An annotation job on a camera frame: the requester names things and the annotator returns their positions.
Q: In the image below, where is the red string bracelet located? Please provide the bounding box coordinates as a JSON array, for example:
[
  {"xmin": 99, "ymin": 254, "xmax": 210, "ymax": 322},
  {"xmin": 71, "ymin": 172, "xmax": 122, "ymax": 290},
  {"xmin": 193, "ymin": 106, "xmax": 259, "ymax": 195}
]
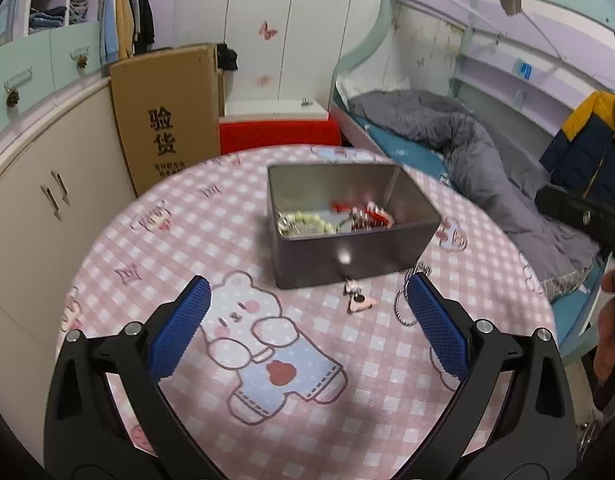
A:
[{"xmin": 329, "ymin": 199, "xmax": 397, "ymax": 231}]

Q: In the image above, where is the person's right hand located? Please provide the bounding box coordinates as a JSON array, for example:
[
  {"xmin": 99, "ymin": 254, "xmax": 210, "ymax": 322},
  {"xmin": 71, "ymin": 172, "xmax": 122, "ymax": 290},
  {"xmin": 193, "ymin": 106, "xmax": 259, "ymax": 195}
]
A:
[{"xmin": 594, "ymin": 269, "xmax": 615, "ymax": 382}]

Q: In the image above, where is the yellow navy jacket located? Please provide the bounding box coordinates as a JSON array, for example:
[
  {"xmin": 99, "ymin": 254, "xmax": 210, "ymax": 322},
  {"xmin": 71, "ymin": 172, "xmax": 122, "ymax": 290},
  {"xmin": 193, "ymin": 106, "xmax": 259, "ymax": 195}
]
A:
[{"xmin": 539, "ymin": 91, "xmax": 615, "ymax": 208}]

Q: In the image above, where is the grey duvet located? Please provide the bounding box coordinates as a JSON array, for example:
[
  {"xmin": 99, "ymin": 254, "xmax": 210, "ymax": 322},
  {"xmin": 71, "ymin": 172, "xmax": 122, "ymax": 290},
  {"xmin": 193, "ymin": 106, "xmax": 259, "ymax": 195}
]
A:
[{"xmin": 347, "ymin": 90, "xmax": 599, "ymax": 301}]

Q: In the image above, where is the pink checkered bear tablecloth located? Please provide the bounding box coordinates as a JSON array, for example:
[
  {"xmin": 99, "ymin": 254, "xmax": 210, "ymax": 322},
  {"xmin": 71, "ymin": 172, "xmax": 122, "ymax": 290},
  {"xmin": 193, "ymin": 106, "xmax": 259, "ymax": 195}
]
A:
[{"xmin": 54, "ymin": 143, "xmax": 559, "ymax": 480}]

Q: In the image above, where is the beige low cabinet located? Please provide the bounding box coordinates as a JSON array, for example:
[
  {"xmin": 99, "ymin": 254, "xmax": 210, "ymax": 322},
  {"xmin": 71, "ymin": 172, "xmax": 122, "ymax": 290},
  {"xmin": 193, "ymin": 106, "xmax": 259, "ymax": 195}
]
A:
[{"xmin": 0, "ymin": 80, "xmax": 135, "ymax": 460}]

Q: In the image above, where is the silver metal tin box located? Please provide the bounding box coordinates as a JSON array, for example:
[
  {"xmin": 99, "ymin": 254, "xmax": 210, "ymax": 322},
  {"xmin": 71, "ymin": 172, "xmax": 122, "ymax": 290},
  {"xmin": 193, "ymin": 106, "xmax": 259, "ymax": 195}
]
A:
[{"xmin": 267, "ymin": 162, "xmax": 442, "ymax": 289}]

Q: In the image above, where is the white pillow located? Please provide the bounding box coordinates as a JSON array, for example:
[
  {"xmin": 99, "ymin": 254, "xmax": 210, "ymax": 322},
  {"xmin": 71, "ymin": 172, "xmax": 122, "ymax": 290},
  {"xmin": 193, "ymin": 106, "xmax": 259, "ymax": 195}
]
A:
[{"xmin": 336, "ymin": 74, "xmax": 411, "ymax": 99}]

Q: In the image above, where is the red storage ottoman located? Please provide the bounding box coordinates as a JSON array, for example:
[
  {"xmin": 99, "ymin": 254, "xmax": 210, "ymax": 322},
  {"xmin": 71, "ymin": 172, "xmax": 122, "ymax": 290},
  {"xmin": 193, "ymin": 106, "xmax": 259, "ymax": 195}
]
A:
[{"xmin": 219, "ymin": 118, "xmax": 342, "ymax": 155}]

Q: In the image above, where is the large brown cardboard box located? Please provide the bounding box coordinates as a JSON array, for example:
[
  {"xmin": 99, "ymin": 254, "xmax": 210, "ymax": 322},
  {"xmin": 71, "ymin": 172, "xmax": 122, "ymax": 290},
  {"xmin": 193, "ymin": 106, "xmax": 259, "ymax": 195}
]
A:
[{"xmin": 110, "ymin": 44, "xmax": 220, "ymax": 196}]

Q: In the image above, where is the white board on ottoman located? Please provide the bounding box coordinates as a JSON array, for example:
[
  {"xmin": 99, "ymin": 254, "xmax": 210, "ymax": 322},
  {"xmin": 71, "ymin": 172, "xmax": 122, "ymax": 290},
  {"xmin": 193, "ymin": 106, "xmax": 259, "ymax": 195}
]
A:
[{"xmin": 219, "ymin": 99, "xmax": 329, "ymax": 124}]

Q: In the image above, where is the mint drawer stair unit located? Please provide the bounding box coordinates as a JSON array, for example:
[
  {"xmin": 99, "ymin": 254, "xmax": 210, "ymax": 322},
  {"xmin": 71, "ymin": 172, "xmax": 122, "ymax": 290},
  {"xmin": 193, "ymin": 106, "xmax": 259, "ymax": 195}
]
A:
[{"xmin": 0, "ymin": 22, "xmax": 101, "ymax": 134}]

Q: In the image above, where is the white wardrobe with butterflies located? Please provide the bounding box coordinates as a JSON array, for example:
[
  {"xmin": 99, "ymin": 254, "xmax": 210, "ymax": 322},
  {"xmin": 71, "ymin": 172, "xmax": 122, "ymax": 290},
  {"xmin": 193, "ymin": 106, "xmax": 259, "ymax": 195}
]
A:
[{"xmin": 174, "ymin": 0, "xmax": 381, "ymax": 106}]

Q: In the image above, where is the hanging clothes row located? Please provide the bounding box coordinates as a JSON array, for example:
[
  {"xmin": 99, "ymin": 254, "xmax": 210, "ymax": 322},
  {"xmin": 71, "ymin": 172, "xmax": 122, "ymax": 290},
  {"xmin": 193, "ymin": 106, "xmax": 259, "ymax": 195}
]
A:
[{"xmin": 99, "ymin": 0, "xmax": 155, "ymax": 65}]

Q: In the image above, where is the silver ball chain necklace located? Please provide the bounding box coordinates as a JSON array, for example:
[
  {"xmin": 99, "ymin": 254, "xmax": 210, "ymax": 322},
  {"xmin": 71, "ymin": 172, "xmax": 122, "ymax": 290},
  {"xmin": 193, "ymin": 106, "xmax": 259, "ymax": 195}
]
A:
[{"xmin": 393, "ymin": 259, "xmax": 435, "ymax": 328}]

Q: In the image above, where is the pink charm keychain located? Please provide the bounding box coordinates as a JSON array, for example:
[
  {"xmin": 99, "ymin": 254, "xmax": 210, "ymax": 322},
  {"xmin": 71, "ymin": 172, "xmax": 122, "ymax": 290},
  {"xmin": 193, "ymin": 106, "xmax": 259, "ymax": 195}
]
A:
[{"xmin": 344, "ymin": 280, "xmax": 377, "ymax": 314}]

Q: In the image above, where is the pale green bead bracelet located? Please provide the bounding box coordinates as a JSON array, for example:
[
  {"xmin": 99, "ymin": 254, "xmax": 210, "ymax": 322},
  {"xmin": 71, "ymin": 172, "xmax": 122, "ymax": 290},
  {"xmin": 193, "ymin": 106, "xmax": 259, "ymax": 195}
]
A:
[{"xmin": 277, "ymin": 210, "xmax": 339, "ymax": 238}]

